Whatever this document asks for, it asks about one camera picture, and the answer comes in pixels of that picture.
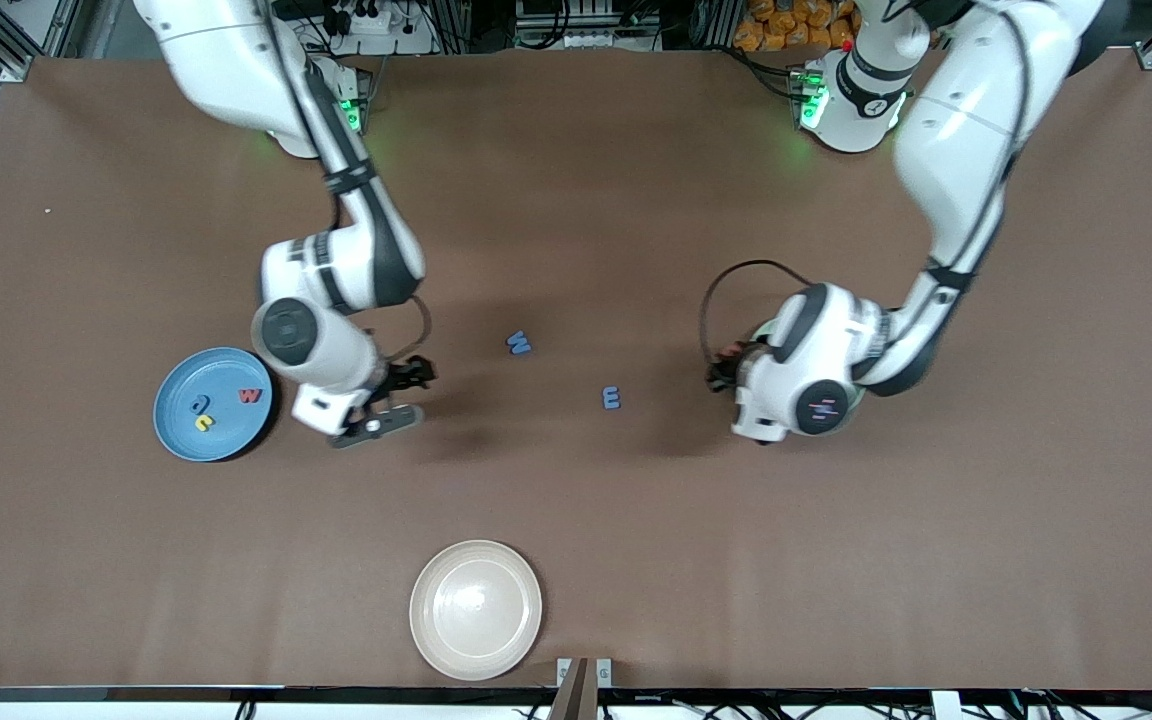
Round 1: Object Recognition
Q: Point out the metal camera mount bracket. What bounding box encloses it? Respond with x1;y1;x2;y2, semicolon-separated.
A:
548;657;613;720

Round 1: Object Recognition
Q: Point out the beige plate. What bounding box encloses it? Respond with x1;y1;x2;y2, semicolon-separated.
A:
409;540;544;682

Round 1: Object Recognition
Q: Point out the orange bag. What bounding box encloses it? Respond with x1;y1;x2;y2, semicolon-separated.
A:
733;0;862;51

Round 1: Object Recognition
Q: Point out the blue plate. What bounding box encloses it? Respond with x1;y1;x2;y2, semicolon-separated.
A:
153;347;275;463

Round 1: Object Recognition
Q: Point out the long white power strip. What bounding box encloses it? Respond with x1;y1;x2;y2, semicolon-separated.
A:
514;0;665;51

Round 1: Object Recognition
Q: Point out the white power strip with plugs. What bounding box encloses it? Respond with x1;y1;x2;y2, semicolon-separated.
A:
336;0;437;56

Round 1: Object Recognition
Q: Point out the green plate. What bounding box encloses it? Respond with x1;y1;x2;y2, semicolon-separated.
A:
748;316;872;421

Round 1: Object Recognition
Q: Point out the brown table cover mat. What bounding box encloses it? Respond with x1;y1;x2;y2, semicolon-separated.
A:
0;48;1152;691

